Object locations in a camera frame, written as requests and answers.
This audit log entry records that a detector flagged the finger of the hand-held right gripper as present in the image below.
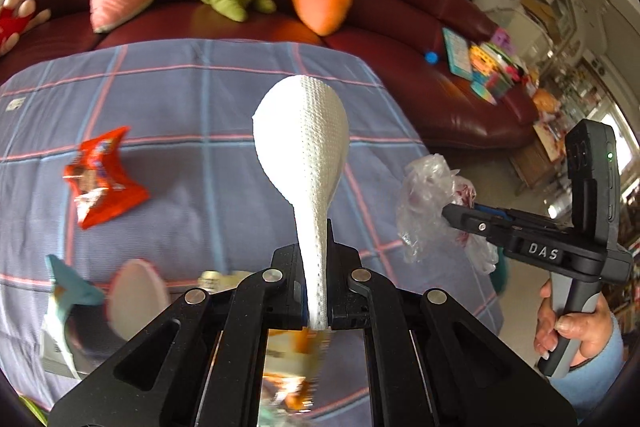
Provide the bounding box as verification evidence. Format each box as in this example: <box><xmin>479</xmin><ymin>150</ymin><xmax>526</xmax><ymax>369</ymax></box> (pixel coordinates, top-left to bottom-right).
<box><xmin>472</xmin><ymin>203</ymin><xmax>566</xmax><ymax>230</ymax></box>
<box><xmin>442</xmin><ymin>203</ymin><xmax>516</xmax><ymax>253</ymax></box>

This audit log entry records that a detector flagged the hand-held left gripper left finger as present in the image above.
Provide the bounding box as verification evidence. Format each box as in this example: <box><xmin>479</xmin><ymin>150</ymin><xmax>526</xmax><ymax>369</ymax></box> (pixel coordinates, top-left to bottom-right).
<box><xmin>50</xmin><ymin>244</ymin><xmax>307</xmax><ymax>427</ymax></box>

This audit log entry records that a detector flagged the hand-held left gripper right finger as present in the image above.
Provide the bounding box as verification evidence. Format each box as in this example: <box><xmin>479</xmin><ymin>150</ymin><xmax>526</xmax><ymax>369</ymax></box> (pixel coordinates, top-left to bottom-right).
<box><xmin>325</xmin><ymin>217</ymin><xmax>576</xmax><ymax>427</ymax></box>

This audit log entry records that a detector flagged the clear plastic bag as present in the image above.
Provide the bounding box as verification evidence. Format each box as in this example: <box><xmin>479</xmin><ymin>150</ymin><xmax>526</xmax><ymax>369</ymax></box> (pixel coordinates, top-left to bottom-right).
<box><xmin>396</xmin><ymin>153</ymin><xmax>501</xmax><ymax>275</ymax></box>

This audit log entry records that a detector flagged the white rice paddle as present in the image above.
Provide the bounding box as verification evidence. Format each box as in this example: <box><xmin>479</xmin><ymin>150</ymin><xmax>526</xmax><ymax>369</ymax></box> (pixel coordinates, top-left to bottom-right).
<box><xmin>252</xmin><ymin>75</ymin><xmax>350</xmax><ymax>330</ymax></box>

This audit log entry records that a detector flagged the teal and white packet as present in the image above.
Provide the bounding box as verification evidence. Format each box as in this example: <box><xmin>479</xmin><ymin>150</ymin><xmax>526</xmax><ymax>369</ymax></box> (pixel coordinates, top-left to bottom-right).
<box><xmin>40</xmin><ymin>254</ymin><xmax>106</xmax><ymax>380</ymax></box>

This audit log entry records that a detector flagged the person's right forearm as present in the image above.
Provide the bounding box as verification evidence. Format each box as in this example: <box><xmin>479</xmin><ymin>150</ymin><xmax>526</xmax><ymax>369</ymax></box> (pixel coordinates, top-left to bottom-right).
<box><xmin>550</xmin><ymin>297</ymin><xmax>626</xmax><ymax>425</ymax></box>

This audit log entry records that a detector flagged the person's right hand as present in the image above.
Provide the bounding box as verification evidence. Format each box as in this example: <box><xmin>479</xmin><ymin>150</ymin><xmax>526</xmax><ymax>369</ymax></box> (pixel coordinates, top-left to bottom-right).
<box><xmin>534</xmin><ymin>279</ymin><xmax>616</xmax><ymax>368</ymax></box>

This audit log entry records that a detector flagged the wooden side table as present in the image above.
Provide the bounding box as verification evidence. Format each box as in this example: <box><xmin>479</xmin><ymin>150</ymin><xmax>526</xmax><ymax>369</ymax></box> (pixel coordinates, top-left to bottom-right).
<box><xmin>510</xmin><ymin>122</ymin><xmax>571</xmax><ymax>195</ymax></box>

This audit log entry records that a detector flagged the small orange plush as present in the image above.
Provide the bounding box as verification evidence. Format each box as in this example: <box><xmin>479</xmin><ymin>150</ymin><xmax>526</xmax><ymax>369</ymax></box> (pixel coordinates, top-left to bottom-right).
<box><xmin>532</xmin><ymin>88</ymin><xmax>561</xmax><ymax>114</ymax></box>

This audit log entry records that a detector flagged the glass display cabinet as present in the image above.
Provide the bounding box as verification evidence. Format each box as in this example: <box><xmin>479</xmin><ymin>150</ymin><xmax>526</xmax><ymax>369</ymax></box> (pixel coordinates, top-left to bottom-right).
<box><xmin>550</xmin><ymin>0</ymin><xmax>640</xmax><ymax>148</ymax></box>

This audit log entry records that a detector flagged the pile of colourful toys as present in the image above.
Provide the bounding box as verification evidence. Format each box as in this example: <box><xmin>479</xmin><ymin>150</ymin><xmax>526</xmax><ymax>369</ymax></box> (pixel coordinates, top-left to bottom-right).
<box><xmin>467</xmin><ymin>29</ymin><xmax>538</xmax><ymax>105</ymax></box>

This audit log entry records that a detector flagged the teal book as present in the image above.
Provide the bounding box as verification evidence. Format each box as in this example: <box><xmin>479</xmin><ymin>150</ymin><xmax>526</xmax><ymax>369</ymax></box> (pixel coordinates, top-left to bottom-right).
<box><xmin>441</xmin><ymin>27</ymin><xmax>473</xmax><ymax>80</ymax></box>

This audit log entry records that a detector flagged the cardboard box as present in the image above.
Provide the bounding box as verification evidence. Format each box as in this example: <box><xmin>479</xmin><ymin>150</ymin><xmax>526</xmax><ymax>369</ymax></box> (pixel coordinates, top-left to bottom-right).
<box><xmin>520</xmin><ymin>0</ymin><xmax>558</xmax><ymax>28</ymax></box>

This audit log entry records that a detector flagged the blue checked tablecloth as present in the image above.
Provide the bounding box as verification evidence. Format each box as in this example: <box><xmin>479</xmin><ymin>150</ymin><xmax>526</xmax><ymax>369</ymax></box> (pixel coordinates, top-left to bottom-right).
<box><xmin>0</xmin><ymin>38</ymin><xmax>503</xmax><ymax>427</ymax></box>

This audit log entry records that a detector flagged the red leather sofa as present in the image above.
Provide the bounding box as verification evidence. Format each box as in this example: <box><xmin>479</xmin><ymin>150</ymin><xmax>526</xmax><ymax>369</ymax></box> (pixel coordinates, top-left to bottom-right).
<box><xmin>0</xmin><ymin>0</ymin><xmax>538</xmax><ymax>152</ymax></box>

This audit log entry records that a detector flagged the red plush toy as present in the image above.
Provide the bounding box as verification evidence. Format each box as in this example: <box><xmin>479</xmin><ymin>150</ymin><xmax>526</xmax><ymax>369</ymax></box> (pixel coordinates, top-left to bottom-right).
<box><xmin>0</xmin><ymin>0</ymin><xmax>51</xmax><ymax>58</ymax></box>

